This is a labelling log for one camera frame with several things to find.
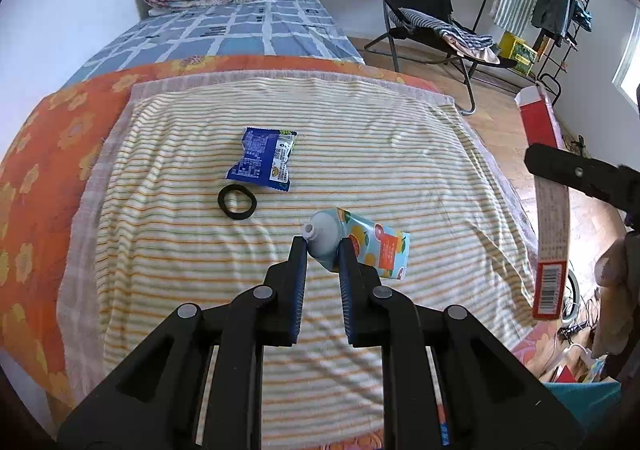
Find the blue plaid bed sheet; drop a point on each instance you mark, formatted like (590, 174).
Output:
(225, 29)

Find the yellow striped towel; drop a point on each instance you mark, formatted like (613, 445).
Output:
(175, 270)

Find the yellow box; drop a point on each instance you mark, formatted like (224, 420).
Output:
(517, 52)

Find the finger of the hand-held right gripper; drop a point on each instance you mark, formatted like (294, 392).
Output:
(575, 172)

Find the person's right hand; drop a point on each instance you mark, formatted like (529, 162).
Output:
(615, 300)

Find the colourful fruit print tube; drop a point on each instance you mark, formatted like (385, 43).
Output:
(385, 250)

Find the pink cloth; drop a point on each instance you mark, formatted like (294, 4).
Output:
(475, 52)

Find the window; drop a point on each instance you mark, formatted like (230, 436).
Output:
(631, 59)

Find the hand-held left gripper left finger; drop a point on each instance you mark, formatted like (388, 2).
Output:
(300, 280)

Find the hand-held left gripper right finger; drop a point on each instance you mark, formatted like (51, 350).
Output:
(347, 290)

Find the blue hanging garment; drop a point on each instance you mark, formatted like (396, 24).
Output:
(582, 17)

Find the red tissue box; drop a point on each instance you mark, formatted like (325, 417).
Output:
(552, 230)

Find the dark hanging jacket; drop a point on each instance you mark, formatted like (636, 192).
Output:
(552, 4)

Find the blue snack packet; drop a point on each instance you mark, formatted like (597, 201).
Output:
(257, 159)

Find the striped cloth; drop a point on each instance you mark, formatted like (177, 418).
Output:
(430, 22)

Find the teal box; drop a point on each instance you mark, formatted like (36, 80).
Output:
(580, 405)

